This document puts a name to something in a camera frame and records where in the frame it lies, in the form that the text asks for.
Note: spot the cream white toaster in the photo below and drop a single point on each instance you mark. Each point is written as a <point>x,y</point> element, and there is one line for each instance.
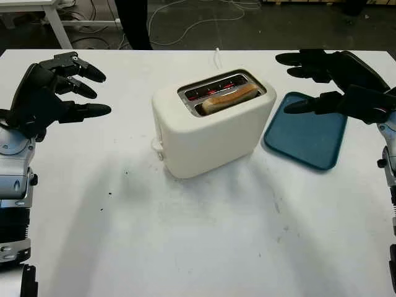
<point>210,139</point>

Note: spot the slice of toast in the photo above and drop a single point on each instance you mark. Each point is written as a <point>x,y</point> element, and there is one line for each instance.
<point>229,96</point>

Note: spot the black bin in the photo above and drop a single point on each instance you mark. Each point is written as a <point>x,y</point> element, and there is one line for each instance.
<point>352,6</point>

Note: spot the teal plastic tray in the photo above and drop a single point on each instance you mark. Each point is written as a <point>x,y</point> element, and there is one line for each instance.
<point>306,139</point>

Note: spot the white metal desk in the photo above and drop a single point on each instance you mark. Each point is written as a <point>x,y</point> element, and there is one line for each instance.
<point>57,26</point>

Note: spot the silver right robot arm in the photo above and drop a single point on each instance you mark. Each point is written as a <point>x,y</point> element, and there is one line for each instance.
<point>389,133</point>

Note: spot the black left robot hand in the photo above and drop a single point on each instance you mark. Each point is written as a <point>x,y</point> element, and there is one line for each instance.
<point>34,77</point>

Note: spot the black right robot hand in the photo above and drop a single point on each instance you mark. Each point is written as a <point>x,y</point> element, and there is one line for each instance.
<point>355,68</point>

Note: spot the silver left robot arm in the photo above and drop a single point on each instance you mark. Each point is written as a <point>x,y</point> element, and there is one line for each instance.
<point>15,161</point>

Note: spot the person in black trousers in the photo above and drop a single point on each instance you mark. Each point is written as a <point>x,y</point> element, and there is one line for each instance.
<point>136,24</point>

